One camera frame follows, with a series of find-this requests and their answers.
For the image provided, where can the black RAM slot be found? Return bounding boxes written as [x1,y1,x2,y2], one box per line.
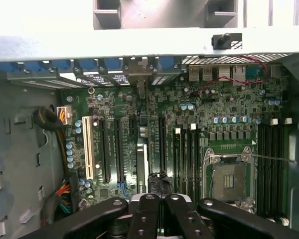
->
[272,118,280,221]
[279,118,288,225]
[188,123,196,197]
[180,128,187,197]
[195,129,202,197]
[258,117,266,217]
[173,128,180,200]
[266,117,273,220]

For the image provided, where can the coloured wire bundle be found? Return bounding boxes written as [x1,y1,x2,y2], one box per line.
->
[41,177,78,223]

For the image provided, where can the black PCIe expansion slot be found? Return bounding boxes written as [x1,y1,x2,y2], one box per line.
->
[158,116,167,173]
[101,117,111,184]
[114,118,125,185]

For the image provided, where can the yellow wire bundle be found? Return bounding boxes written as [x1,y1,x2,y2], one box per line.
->
[55,123,71,176]

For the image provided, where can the black sleeved cable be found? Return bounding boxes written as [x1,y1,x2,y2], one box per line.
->
[33,107,65,130]

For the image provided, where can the CPU socket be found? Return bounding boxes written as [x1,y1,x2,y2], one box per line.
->
[201,146,259,216]

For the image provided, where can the open dark PC case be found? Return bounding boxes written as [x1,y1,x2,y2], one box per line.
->
[0,27,299,239]

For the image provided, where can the thin metal locking lever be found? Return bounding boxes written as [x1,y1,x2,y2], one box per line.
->
[251,153,298,164]

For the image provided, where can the white PCI expansion slot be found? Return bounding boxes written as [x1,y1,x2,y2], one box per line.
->
[81,115,95,180]

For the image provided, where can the green motherboard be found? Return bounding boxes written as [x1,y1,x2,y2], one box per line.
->
[61,65,290,225]

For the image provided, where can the white power connector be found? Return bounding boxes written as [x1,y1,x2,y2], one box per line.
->
[56,105,73,125]

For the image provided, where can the short black expansion slot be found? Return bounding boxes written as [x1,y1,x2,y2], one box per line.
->
[128,117,138,137]

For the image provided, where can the red black twisted wire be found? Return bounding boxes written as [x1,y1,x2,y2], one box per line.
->
[189,55,269,97]

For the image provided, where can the black chassis switch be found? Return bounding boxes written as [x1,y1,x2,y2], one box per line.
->
[211,32,243,50]

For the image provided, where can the grey plastic parts rack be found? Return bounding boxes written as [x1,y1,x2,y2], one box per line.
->
[92,0,239,30]

